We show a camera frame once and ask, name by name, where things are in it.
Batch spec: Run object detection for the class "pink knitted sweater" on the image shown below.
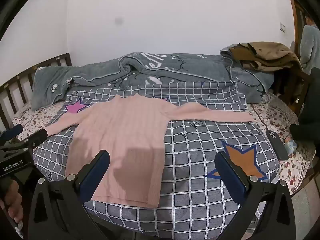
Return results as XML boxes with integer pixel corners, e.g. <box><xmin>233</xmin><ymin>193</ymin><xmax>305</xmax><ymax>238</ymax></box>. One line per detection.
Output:
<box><xmin>46</xmin><ymin>94</ymin><xmax>254</xmax><ymax>208</ymax></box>

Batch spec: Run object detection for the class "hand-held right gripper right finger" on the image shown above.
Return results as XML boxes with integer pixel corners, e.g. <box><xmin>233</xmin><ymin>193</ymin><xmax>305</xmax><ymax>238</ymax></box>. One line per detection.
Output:
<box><xmin>214</xmin><ymin>151</ymin><xmax>297</xmax><ymax>240</ymax></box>

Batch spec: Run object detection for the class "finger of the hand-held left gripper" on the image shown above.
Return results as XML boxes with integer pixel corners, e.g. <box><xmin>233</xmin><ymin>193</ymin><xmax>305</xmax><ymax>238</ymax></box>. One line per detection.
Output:
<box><xmin>0</xmin><ymin>124</ymin><xmax>24</xmax><ymax>144</ymax></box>
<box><xmin>15</xmin><ymin>128</ymin><xmax>48</xmax><ymax>153</ymax></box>

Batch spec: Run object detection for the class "brown clothes pile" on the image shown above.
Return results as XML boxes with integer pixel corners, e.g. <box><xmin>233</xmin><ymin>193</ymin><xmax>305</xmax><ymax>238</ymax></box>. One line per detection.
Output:
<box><xmin>229</xmin><ymin>41</ymin><xmax>303</xmax><ymax>72</ymax></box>

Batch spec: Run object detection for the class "dark wooden chair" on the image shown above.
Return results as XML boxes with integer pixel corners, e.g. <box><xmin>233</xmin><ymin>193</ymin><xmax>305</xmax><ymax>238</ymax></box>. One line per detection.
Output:
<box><xmin>272</xmin><ymin>70</ymin><xmax>310</xmax><ymax>105</ymax></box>

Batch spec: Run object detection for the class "small pale bottle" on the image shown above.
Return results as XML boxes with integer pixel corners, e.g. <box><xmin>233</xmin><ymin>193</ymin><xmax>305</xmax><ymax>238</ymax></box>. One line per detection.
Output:
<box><xmin>285</xmin><ymin>138</ymin><xmax>298</xmax><ymax>155</ymax></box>

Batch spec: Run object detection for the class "black smartphone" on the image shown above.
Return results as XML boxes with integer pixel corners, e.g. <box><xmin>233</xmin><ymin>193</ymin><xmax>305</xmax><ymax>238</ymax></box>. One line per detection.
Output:
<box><xmin>265</xmin><ymin>129</ymin><xmax>289</xmax><ymax>161</ymax></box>

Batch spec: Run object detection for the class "dark wooden headboard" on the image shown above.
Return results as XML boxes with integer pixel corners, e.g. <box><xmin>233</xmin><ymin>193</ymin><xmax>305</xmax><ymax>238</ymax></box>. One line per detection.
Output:
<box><xmin>0</xmin><ymin>53</ymin><xmax>73</xmax><ymax>130</ymax></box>

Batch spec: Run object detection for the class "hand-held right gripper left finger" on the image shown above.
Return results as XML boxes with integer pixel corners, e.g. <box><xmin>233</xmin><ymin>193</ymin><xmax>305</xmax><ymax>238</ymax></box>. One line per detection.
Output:
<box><xmin>27</xmin><ymin>150</ymin><xmax>110</xmax><ymax>240</ymax></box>

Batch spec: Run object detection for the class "person's left hand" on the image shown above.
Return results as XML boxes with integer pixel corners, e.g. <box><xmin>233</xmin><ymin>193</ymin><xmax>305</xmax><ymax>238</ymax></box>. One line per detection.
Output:
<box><xmin>0</xmin><ymin>179</ymin><xmax>25</xmax><ymax>237</ymax></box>

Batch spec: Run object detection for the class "floral bed sheet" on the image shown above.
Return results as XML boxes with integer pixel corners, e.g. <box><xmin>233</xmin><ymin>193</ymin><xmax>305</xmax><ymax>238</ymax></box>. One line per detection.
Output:
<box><xmin>12</xmin><ymin>90</ymin><xmax>317</xmax><ymax>195</ymax></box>

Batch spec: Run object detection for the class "grey-green printed quilt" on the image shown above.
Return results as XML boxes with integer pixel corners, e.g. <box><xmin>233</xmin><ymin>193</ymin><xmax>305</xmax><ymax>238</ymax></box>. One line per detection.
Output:
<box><xmin>32</xmin><ymin>47</ymin><xmax>275</xmax><ymax>112</ymax></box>

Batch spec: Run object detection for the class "wooden door frame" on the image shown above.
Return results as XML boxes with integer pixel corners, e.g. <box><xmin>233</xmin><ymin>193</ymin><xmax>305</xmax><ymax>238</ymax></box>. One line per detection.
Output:
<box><xmin>287</xmin><ymin>0</ymin><xmax>307</xmax><ymax>55</ymax></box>

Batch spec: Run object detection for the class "grey checked star blanket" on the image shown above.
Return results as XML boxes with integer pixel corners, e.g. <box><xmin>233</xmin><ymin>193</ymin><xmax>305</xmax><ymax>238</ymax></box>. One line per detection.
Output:
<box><xmin>32</xmin><ymin>81</ymin><xmax>280</xmax><ymax>240</ymax></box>

